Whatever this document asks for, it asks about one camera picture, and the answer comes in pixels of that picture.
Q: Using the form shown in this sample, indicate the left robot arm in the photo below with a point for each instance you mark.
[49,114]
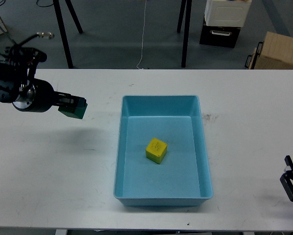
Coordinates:
[26,93]

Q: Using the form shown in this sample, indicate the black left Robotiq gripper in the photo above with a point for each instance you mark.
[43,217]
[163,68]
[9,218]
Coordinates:
[45,97]

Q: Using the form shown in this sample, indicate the cardboard box with black handles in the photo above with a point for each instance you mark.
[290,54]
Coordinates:
[275,52]

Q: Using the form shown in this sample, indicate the black right trestle legs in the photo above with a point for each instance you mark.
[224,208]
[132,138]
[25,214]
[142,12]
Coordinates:
[184,20]

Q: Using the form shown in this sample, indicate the black storage box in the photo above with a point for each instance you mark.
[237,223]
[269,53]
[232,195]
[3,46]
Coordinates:
[219,36]

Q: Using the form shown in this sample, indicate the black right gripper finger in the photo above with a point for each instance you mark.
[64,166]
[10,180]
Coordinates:
[286,178]

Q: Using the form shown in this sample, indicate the yellow cube block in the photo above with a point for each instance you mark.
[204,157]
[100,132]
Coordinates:
[156,150]

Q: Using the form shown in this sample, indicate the light blue plastic bin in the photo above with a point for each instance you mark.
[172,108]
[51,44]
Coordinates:
[183,177]

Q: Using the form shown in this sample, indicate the white plastic storage crate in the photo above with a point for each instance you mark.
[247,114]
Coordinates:
[226,13]

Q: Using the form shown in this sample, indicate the green cube block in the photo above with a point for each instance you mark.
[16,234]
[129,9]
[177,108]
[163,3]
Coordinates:
[77,113]

